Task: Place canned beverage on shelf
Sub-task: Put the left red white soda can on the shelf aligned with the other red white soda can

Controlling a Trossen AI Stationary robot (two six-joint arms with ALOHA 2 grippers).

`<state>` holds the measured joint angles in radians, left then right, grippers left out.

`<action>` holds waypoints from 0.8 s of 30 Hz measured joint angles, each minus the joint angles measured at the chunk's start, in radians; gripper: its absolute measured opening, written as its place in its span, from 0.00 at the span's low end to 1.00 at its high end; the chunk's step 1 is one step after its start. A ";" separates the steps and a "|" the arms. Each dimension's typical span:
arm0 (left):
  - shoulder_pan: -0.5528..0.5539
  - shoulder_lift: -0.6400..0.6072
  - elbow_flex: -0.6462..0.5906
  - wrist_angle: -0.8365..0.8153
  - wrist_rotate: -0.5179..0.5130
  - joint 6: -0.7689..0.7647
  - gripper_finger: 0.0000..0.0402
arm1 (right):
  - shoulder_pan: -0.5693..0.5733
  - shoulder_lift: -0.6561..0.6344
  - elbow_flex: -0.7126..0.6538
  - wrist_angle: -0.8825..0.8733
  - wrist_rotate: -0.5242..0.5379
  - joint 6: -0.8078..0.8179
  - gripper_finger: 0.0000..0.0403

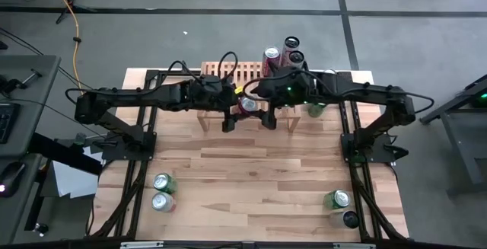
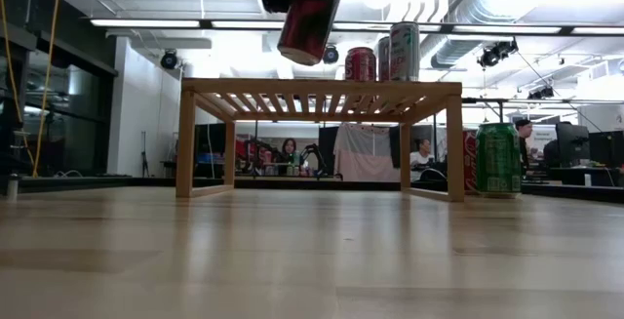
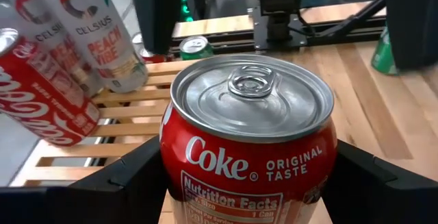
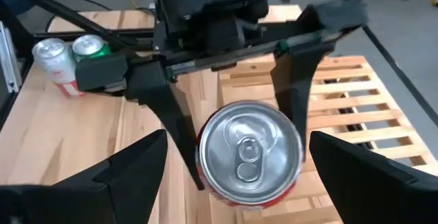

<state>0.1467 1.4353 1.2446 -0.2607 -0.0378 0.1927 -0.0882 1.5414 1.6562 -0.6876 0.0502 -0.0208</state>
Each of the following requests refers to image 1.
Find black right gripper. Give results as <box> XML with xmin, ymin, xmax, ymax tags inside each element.
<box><xmin>257</xmin><ymin>68</ymin><xmax>320</xmax><ymax>131</ymax></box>

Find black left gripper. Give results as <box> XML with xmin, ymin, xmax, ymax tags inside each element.
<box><xmin>189</xmin><ymin>75</ymin><xmax>240</xmax><ymax>133</ymax></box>

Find red Coca-Cola can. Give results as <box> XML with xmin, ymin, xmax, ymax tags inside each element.
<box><xmin>262</xmin><ymin>46</ymin><xmax>282</xmax><ymax>78</ymax></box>
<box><xmin>237</xmin><ymin>95</ymin><xmax>260</xmax><ymax>117</ymax></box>

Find green soda can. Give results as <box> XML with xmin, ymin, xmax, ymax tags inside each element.
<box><xmin>152</xmin><ymin>172</ymin><xmax>179</xmax><ymax>196</ymax></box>
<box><xmin>307</xmin><ymin>102</ymin><xmax>328</xmax><ymax>119</ymax></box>
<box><xmin>323</xmin><ymin>189</ymin><xmax>352</xmax><ymax>211</ymax></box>

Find tall slim white can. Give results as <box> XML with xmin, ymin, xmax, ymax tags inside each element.
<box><xmin>282</xmin><ymin>35</ymin><xmax>301</xmax><ymax>58</ymax></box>
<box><xmin>287</xmin><ymin>49</ymin><xmax>306</xmax><ymax>71</ymax></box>

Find pink and white can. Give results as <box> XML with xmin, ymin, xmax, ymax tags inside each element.
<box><xmin>151</xmin><ymin>191</ymin><xmax>177</xmax><ymax>214</ymax></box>

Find wooden slatted shelf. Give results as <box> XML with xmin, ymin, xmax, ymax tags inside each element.
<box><xmin>196</xmin><ymin>61</ymin><xmax>302</xmax><ymax>133</ymax></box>

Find pale can with dark lid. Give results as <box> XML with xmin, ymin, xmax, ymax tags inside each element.
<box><xmin>329</xmin><ymin>209</ymin><xmax>361</xmax><ymax>230</ymax></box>

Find black diagonal beam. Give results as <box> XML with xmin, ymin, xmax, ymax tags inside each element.
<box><xmin>28</xmin><ymin>132</ymin><xmax>103</xmax><ymax>177</ymax></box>

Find white paper sheet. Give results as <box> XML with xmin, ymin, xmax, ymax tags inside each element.
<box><xmin>52</xmin><ymin>145</ymin><xmax>102</xmax><ymax>200</ymax></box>

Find grey desk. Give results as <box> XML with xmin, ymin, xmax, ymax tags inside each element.
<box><xmin>0</xmin><ymin>54</ymin><xmax>62</xmax><ymax>158</ymax></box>
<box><xmin>0</xmin><ymin>153</ymin><xmax>43</xmax><ymax>245</ymax></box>

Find grey metal stand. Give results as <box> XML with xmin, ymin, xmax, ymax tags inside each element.
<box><xmin>418</xmin><ymin>73</ymin><xmax>487</xmax><ymax>199</ymax></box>

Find black tripod stand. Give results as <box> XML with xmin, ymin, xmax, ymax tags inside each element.
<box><xmin>44</xmin><ymin>0</ymin><xmax>98</xmax><ymax>25</ymax></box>

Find black clamp tool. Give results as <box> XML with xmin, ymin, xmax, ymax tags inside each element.
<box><xmin>0</xmin><ymin>68</ymin><xmax>43</xmax><ymax>94</ymax></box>

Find black keyboard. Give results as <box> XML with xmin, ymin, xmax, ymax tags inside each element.
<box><xmin>0</xmin><ymin>103</ymin><xmax>21</xmax><ymax>145</ymax></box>

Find black computer mouse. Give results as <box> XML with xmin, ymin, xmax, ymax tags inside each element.
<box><xmin>0</xmin><ymin>161</ymin><xmax>27</xmax><ymax>199</ymax></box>

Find black left table frame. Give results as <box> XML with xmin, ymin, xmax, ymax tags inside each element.
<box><xmin>89</xmin><ymin>68</ymin><xmax>205</xmax><ymax>239</ymax></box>

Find black table frame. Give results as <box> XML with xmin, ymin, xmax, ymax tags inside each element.
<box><xmin>336</xmin><ymin>69</ymin><xmax>410</xmax><ymax>241</ymax></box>
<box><xmin>89</xmin><ymin>68</ymin><xmax>205</xmax><ymax>239</ymax></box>

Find black right table frame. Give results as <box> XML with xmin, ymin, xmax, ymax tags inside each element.
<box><xmin>336</xmin><ymin>69</ymin><xmax>410</xmax><ymax>241</ymax></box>

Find black front rail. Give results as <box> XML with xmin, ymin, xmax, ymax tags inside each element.
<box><xmin>0</xmin><ymin>236</ymin><xmax>487</xmax><ymax>249</ymax></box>

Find yellow extension cable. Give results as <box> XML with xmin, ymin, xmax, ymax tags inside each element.
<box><xmin>40</xmin><ymin>0</ymin><xmax>83</xmax><ymax>90</ymax></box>

